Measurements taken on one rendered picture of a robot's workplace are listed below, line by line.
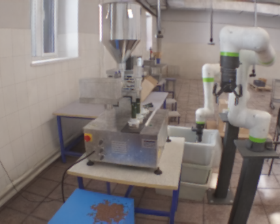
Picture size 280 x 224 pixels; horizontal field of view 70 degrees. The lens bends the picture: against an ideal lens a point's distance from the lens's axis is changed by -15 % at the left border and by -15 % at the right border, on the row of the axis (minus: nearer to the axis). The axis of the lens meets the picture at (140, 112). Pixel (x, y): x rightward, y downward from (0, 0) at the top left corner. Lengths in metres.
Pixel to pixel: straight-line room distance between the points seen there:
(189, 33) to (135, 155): 10.49
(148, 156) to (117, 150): 0.20
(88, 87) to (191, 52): 10.37
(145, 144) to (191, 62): 10.38
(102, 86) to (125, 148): 0.41
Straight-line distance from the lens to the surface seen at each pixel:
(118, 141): 1.45
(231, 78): 1.06
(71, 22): 3.96
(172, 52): 11.70
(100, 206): 1.47
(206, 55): 11.67
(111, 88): 1.40
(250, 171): 1.61
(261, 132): 1.50
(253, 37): 1.01
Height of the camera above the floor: 1.53
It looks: 16 degrees down
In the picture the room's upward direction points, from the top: straight up
